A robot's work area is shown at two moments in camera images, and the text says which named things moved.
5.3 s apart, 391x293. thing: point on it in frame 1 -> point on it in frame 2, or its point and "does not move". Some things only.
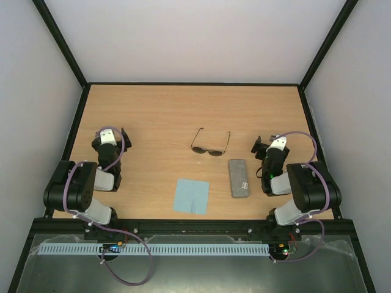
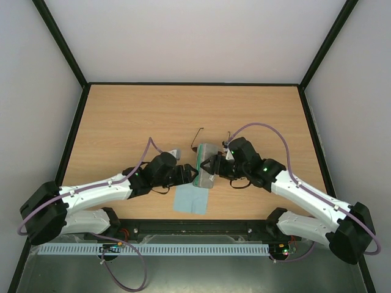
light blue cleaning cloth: [192, 196] does not move
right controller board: [278, 251] does not move
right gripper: [261, 149] -> [217, 165]
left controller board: [112, 248] does not move
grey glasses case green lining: [239, 180] -> [203, 177]
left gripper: [126, 139] -> [187, 166]
